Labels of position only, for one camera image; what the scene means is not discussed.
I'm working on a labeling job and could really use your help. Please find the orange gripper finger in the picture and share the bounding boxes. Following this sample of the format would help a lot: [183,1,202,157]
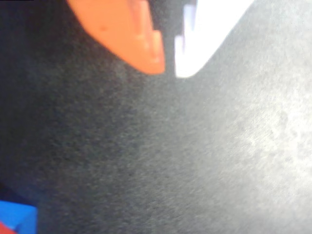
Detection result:
[65,0,167,75]

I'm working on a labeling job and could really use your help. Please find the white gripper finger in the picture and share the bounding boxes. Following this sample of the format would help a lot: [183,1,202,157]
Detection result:
[174,0,255,78]

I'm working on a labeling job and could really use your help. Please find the blue cube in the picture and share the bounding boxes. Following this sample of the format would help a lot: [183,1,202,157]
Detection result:
[0,199,39,234]

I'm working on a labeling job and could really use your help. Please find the red cube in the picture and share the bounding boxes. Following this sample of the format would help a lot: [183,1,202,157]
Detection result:
[0,220,16,234]

